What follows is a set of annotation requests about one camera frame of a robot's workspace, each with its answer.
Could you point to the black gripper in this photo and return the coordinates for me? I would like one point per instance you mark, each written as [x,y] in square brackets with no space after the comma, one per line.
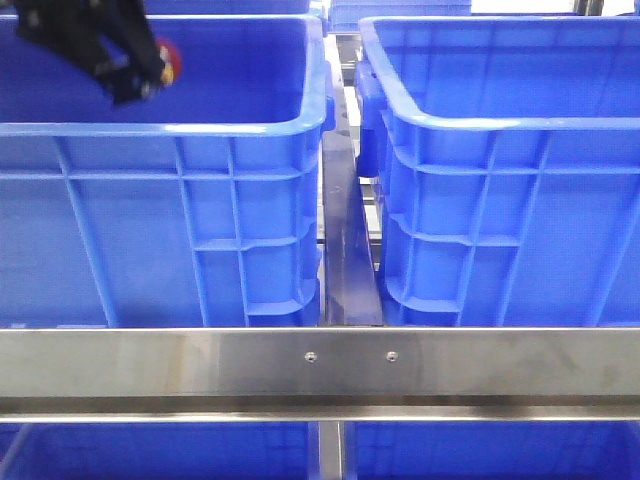
[73,30]

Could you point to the red yellow push button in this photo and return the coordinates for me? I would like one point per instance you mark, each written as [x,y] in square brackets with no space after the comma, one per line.
[172,60]

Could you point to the blue crate rear left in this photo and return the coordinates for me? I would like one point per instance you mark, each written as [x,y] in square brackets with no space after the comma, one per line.
[235,7]

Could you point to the large blue crate left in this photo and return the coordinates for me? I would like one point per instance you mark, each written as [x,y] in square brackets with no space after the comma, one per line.
[195,208]

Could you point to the large blue crate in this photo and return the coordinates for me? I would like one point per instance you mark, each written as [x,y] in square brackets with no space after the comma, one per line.
[195,208]
[505,152]

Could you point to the blue crate rear right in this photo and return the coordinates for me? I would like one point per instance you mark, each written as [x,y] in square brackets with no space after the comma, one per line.
[345,15]

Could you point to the steel centre divider bar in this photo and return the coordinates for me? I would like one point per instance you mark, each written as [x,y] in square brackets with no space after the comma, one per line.
[351,293]

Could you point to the large blue crate right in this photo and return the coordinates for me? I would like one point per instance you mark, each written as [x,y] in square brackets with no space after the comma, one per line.
[505,152]

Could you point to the blue crate lower left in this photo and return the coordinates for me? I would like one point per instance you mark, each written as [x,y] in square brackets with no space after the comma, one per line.
[165,451]

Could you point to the blue crate lower right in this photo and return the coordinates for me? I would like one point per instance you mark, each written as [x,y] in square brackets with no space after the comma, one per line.
[493,450]

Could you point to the stainless steel front rail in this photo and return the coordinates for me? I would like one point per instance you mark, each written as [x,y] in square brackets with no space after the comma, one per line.
[191,375]

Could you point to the left rail screw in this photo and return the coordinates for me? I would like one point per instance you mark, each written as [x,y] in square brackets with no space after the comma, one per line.
[310,357]

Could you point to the steel vertical post below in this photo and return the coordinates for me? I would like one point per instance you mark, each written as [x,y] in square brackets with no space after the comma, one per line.
[331,450]

